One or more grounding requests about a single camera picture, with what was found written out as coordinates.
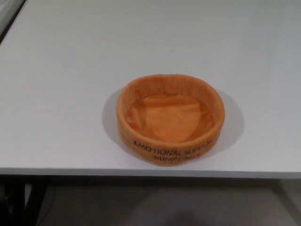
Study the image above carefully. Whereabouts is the black table leg frame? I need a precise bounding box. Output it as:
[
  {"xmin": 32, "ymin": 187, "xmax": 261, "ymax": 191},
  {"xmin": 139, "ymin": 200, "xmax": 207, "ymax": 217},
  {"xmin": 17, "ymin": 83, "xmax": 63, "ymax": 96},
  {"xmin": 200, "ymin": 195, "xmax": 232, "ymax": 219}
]
[{"xmin": 0, "ymin": 175, "xmax": 49, "ymax": 226}]

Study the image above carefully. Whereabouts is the orange soft plush plate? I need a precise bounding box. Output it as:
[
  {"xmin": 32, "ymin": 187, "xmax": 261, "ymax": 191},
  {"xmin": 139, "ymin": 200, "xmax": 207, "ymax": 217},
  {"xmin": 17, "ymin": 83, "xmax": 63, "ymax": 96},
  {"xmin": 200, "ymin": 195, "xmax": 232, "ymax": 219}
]
[{"xmin": 117, "ymin": 74, "xmax": 226, "ymax": 167}]

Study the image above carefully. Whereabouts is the black edged grey panel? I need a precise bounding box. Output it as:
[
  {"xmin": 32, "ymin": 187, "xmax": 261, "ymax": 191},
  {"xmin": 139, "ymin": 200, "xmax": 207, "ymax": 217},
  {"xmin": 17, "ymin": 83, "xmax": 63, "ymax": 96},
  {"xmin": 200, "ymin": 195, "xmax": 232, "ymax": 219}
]
[{"xmin": 0, "ymin": 0, "xmax": 26, "ymax": 45}]

